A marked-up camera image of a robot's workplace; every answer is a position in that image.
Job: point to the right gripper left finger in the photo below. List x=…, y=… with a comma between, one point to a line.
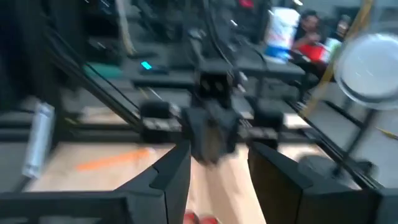
x=174, y=180

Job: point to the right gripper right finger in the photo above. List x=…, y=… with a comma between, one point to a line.
x=280, y=193

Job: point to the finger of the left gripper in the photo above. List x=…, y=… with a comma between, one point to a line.
x=197, y=133
x=228, y=130

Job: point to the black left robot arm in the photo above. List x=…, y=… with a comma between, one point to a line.
x=199, y=37

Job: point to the yellow wooden pencil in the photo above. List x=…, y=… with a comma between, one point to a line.
x=112, y=159

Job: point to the black side desk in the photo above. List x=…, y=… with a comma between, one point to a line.
x=267, y=70

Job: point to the person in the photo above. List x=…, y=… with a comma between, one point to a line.
x=342, y=28
x=311, y=25

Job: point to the black desk lamp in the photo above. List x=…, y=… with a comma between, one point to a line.
x=370, y=71

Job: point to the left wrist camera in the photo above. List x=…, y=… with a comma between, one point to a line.
x=214, y=84

